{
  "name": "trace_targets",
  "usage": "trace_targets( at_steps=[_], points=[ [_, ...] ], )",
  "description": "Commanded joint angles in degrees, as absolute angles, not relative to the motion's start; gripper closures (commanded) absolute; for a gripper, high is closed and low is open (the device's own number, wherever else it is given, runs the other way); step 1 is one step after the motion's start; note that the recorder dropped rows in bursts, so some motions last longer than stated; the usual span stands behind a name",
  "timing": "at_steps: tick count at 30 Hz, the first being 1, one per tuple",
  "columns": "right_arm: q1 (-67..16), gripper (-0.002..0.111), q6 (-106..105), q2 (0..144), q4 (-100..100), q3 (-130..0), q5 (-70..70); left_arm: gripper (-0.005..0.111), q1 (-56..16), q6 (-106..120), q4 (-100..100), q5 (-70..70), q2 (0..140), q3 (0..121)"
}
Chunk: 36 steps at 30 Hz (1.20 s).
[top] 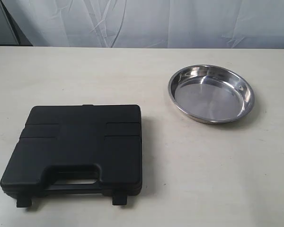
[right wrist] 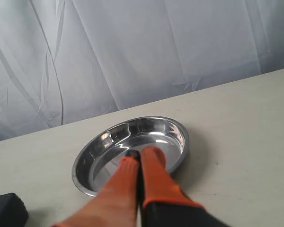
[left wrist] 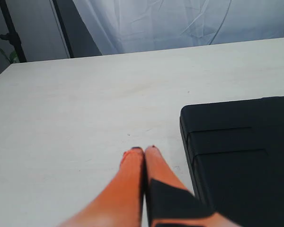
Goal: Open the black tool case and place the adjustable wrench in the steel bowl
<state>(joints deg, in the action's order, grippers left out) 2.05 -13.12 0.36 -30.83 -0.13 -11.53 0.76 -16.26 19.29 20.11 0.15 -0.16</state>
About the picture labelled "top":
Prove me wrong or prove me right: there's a black plastic tool case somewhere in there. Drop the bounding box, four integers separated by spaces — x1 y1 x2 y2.
0 105 142 208

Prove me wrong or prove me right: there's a round stainless steel pan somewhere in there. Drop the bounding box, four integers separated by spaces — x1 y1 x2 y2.
168 65 255 124

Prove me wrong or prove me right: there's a grey backdrop cloth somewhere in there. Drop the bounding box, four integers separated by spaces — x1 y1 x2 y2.
0 0 284 49

